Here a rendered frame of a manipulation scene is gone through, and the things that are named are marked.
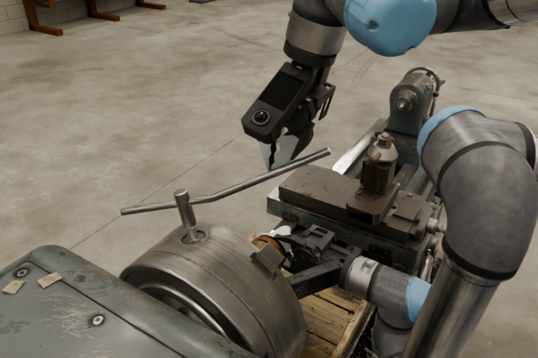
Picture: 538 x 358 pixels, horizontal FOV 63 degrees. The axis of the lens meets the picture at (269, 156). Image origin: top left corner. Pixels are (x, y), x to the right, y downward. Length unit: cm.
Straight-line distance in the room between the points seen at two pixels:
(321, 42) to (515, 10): 21
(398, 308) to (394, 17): 55
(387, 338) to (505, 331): 156
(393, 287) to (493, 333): 158
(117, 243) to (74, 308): 210
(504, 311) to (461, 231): 192
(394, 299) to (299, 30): 50
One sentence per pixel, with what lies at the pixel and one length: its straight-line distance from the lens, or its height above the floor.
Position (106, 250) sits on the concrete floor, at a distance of 271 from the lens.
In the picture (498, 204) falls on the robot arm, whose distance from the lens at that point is 59.
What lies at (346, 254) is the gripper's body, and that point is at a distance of 90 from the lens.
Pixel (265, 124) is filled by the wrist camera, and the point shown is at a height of 146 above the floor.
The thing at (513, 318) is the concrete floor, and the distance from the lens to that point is 250.
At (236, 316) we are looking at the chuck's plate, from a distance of 65.
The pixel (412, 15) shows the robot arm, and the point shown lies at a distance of 45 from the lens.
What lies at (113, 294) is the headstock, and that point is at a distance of 64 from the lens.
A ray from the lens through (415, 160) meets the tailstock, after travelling 169.
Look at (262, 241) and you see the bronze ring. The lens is 88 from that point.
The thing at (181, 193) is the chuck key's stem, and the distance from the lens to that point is 68.
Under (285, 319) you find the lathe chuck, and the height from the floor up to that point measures 115.
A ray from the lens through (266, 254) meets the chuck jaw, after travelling 74.
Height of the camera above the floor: 170
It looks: 30 degrees down
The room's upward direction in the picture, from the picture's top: straight up
